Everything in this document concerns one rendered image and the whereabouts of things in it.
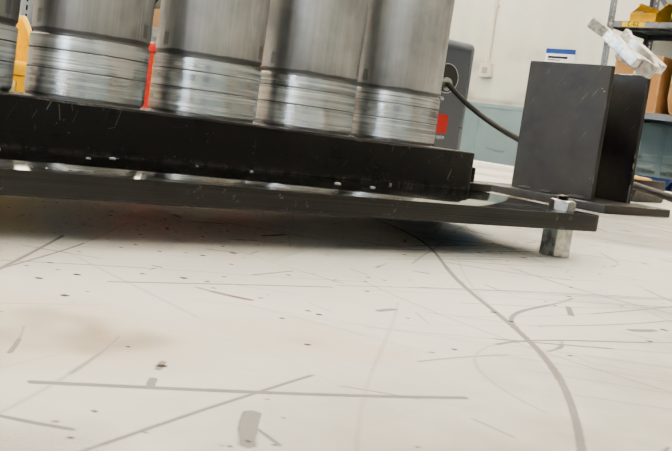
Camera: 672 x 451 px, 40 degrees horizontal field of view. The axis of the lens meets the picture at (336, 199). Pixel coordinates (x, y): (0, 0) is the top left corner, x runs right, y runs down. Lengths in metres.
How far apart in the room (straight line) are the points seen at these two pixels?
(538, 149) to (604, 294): 0.28
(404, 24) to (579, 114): 0.22
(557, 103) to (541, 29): 5.29
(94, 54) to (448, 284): 0.08
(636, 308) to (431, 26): 0.10
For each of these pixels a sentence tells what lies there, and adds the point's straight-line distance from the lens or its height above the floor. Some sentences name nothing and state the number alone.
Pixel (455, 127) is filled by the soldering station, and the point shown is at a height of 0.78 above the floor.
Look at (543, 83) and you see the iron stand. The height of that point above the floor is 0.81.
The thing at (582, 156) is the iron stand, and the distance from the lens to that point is 0.44.
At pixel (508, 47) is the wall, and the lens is 5.85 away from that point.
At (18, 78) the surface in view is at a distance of 0.54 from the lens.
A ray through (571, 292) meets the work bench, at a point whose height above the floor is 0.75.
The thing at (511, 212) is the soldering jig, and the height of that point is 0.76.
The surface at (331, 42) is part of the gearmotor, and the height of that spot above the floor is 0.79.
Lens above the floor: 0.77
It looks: 5 degrees down
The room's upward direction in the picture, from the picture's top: 8 degrees clockwise
